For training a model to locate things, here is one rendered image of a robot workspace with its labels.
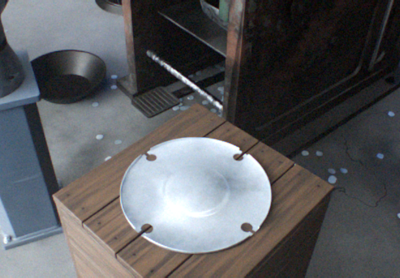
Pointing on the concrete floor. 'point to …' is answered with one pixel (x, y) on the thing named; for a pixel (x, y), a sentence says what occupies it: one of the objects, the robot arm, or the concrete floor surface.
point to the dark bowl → (68, 75)
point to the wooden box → (287, 203)
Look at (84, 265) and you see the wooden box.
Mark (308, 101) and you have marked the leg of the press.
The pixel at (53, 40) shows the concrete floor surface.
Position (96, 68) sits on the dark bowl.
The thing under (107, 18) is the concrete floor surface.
